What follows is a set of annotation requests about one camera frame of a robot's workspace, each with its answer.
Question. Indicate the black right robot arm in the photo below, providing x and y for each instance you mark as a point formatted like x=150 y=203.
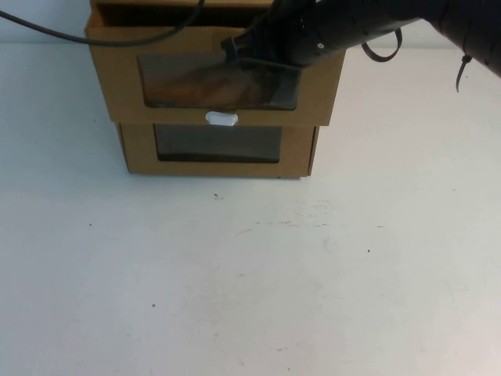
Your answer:
x=391 y=15

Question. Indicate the lower cardboard drawer with window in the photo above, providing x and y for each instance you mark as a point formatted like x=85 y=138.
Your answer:
x=316 y=150

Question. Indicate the cardboard drawer with damaged window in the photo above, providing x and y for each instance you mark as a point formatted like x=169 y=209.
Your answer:
x=113 y=78

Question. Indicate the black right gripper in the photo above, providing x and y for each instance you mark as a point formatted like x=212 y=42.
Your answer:
x=278 y=35

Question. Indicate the cardboard drawer with intact window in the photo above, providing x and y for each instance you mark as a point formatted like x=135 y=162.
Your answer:
x=137 y=156

